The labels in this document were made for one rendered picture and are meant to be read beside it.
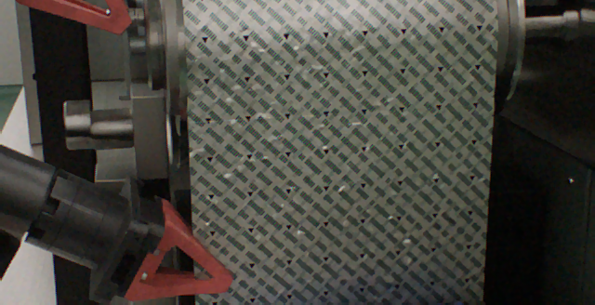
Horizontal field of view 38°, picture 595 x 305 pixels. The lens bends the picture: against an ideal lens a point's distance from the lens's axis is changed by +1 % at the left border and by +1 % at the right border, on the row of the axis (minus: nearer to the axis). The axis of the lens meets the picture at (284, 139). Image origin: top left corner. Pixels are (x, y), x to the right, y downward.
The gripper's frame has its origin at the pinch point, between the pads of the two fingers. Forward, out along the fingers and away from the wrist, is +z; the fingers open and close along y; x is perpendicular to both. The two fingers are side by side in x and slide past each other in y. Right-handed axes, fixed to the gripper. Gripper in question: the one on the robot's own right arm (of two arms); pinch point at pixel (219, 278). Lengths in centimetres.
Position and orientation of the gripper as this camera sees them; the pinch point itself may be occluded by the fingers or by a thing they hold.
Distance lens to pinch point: 67.1
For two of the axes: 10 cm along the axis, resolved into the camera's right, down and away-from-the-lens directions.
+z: 8.6, 4.2, 2.9
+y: 1.9, 2.8, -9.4
